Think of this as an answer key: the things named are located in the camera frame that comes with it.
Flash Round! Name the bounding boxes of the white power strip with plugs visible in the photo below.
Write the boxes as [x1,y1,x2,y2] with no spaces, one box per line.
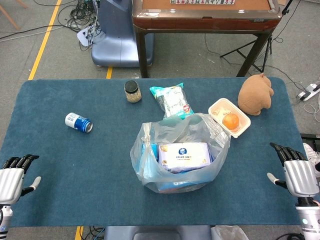
[76,24,106,48]

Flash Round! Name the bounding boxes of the glass jar black lid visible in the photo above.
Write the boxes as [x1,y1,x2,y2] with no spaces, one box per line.
[123,80,142,104]

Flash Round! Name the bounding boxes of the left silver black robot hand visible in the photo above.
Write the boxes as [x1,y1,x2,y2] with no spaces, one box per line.
[0,154,42,205]

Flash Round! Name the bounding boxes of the teal snack packet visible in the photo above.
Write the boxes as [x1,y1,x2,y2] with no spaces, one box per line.
[149,83,196,121]

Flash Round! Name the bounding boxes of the grey robot body base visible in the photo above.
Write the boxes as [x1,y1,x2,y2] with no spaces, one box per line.
[103,225,213,240]

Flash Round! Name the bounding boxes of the white black power strip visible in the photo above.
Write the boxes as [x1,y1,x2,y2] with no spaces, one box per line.
[296,82,320,102]

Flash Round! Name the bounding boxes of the blue white drink can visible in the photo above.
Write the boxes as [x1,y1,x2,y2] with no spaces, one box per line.
[64,112,94,134]

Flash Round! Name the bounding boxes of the beige takeout tray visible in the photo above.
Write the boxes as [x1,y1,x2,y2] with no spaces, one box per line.
[207,97,252,139]

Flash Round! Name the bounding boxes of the white sneaker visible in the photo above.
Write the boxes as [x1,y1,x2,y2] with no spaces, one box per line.
[302,142,320,178]

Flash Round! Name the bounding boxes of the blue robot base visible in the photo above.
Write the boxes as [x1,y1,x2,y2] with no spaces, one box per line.
[90,0,155,68]

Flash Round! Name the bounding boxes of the brown mahjong table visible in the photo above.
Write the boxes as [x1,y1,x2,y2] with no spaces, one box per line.
[131,0,281,78]

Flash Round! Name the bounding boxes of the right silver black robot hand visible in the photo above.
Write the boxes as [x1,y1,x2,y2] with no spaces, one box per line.
[266,142,320,201]

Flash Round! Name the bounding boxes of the brown plush toy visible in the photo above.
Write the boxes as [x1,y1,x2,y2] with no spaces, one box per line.
[237,72,275,116]

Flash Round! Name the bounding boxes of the black cable bundle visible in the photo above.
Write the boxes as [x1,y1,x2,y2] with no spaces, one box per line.
[57,0,101,52]

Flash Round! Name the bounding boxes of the black flat base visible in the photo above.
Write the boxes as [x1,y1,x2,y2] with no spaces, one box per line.
[299,133,320,152]

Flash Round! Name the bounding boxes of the transparent plastic bag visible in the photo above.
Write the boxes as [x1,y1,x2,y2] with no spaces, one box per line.
[129,112,231,195]

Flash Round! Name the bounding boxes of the white tissue pack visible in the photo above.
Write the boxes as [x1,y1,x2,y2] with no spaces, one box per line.
[157,142,212,174]

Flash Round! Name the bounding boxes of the black tripod stand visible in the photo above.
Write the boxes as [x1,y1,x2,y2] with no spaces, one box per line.
[219,0,295,75]

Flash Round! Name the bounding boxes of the orange fruit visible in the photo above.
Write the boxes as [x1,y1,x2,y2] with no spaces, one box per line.
[222,112,240,131]

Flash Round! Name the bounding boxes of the row of mahjong tiles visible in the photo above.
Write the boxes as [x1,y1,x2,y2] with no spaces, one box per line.
[170,0,236,5]

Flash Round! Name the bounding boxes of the blue printed package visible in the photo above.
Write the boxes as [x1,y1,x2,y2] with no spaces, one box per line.
[157,177,207,192]

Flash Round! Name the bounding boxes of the wooden chair leg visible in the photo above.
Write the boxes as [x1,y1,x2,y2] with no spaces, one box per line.
[0,0,28,31]

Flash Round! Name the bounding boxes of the blue table mat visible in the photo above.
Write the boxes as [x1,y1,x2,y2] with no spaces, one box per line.
[0,76,316,228]

